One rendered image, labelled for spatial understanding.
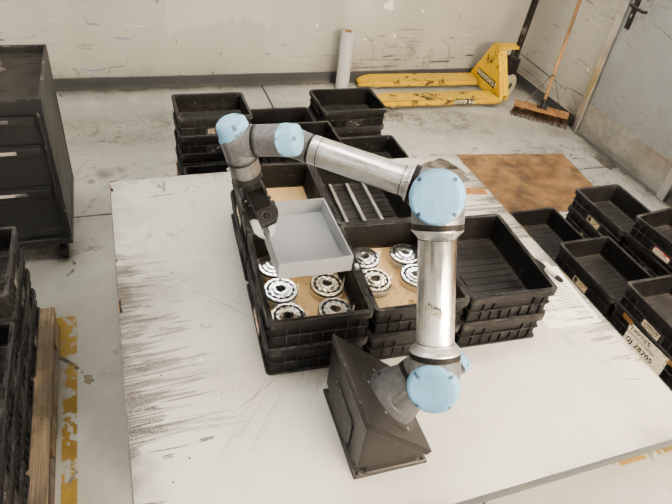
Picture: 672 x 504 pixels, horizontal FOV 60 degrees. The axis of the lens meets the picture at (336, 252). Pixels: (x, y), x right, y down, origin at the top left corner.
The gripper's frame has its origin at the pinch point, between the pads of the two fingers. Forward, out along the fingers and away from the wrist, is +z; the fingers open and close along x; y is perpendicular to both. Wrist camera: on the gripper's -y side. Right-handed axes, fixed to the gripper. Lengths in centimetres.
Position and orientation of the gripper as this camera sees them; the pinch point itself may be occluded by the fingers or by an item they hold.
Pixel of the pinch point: (267, 236)
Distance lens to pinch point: 156.1
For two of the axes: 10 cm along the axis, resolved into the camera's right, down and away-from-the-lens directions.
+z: 1.5, 7.0, 7.0
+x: -9.2, 3.6, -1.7
